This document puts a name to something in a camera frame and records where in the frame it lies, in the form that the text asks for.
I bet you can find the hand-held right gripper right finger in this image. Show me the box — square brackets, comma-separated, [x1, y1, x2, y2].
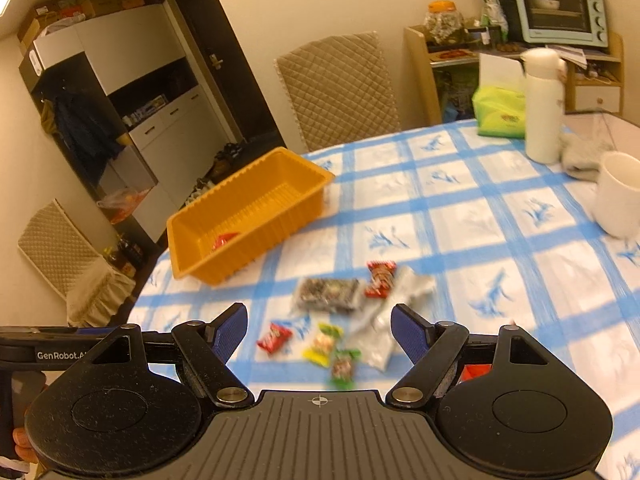
[385, 302, 543, 406]

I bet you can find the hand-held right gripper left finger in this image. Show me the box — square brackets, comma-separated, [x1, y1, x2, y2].
[92, 302, 253, 408]

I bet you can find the clear white candy wrapper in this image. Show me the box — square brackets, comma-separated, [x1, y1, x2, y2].
[350, 266, 436, 372]

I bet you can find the green candy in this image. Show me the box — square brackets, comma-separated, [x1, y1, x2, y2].
[327, 349, 362, 390]

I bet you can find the yellow candy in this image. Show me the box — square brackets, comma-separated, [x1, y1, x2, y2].
[303, 324, 343, 367]

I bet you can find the yellow plastic tray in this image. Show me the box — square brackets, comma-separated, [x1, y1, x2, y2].
[166, 147, 337, 287]

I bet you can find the person's left hand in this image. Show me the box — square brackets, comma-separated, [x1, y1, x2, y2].
[11, 427, 38, 463]

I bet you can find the red brown wrapped candy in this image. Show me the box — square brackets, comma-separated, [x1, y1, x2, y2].
[364, 260, 398, 300]

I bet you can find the dark clear snack packet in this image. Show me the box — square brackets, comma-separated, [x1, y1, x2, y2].
[291, 276, 364, 315]

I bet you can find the quilted beige chair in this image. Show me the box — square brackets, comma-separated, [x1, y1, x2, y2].
[274, 31, 402, 153]
[17, 199, 137, 328]

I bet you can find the dark sauce bottle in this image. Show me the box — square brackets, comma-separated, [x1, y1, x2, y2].
[117, 234, 146, 271]
[102, 246, 136, 278]

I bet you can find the blue checked tablecloth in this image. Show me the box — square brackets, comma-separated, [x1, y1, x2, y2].
[125, 119, 640, 480]

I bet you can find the orange plastic bag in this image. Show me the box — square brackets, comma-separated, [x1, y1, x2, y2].
[96, 187, 151, 225]

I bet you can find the pile of shoes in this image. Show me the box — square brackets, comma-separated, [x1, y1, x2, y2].
[192, 142, 246, 201]

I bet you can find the dark hanging jacket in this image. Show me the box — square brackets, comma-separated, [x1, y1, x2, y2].
[52, 82, 123, 171]

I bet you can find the green tissue box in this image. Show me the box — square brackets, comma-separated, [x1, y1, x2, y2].
[471, 52, 528, 138]

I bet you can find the grey cloth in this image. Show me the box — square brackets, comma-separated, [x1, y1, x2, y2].
[559, 130, 608, 182]

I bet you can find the white mug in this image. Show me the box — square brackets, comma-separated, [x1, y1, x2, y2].
[592, 150, 640, 239]

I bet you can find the wooden shelf unit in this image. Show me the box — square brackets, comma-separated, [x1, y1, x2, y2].
[404, 25, 625, 128]

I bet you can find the white thermos bottle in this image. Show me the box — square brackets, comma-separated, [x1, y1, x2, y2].
[520, 47, 568, 164]

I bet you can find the dark door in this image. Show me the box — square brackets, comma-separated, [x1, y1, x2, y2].
[167, 0, 286, 156]

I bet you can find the white dark cabinet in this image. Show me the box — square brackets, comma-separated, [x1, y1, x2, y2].
[19, 2, 236, 241]

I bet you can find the jar with orange lid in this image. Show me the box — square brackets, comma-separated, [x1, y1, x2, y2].
[424, 1, 466, 45]

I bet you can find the stack of papers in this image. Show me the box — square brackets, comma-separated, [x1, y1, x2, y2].
[550, 45, 590, 68]

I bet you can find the green white snack bag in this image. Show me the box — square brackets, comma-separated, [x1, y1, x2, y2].
[479, 0, 510, 41]

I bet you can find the light blue toaster oven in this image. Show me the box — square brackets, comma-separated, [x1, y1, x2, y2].
[487, 0, 611, 50]

